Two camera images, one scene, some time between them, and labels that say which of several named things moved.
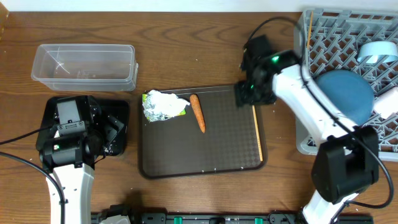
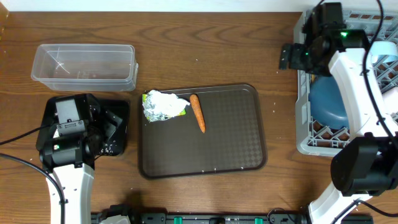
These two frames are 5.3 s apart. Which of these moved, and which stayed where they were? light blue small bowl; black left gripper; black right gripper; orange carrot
Moved: black right gripper
Stayed: light blue small bowl; black left gripper; orange carrot
